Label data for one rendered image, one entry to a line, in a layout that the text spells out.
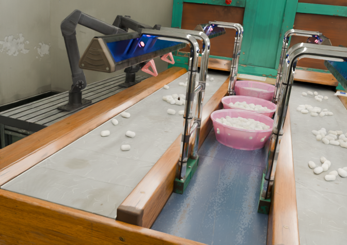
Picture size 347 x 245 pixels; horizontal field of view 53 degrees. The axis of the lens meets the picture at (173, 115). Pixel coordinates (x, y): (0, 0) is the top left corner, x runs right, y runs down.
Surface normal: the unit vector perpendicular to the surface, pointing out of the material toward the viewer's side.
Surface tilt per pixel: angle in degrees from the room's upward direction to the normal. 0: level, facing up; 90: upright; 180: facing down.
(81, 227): 90
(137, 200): 0
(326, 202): 0
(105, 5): 90
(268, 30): 90
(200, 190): 0
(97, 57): 90
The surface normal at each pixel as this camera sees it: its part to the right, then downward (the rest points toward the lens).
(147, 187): 0.09, -0.95
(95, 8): -0.35, 0.25
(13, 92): 0.94, 0.18
